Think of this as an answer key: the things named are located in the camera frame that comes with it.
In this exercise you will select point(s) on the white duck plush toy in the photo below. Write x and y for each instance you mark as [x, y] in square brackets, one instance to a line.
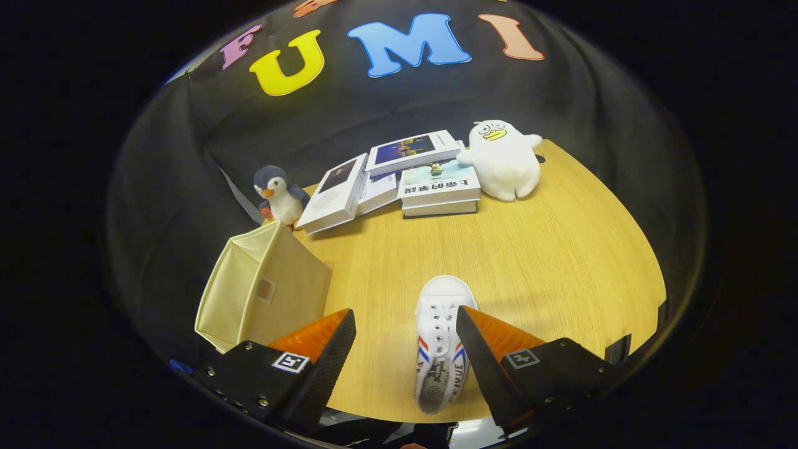
[505, 165]

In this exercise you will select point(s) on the beige fabric storage box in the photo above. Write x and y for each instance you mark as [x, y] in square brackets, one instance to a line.
[293, 293]

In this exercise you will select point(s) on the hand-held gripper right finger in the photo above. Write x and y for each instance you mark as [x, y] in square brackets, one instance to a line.
[486, 374]

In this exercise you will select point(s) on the thick white-edged book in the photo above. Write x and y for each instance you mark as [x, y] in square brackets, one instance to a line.
[439, 211]

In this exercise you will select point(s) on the book with dark blue cover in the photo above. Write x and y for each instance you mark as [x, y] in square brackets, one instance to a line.
[411, 153]

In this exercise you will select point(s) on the white book with portrait cover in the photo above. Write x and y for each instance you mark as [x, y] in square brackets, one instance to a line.
[330, 199]

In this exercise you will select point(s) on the grey penguin plush toy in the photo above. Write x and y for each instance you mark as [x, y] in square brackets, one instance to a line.
[283, 199]

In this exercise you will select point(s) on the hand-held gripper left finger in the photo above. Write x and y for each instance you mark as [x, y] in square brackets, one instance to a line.
[327, 374]

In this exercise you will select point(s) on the plain white book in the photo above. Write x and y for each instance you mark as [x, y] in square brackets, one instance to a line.
[377, 193]

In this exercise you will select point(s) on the black backdrop cloth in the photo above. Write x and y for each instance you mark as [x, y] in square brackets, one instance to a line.
[162, 206]

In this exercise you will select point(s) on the book with light blue cover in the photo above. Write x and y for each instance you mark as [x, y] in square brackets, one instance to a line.
[439, 184]

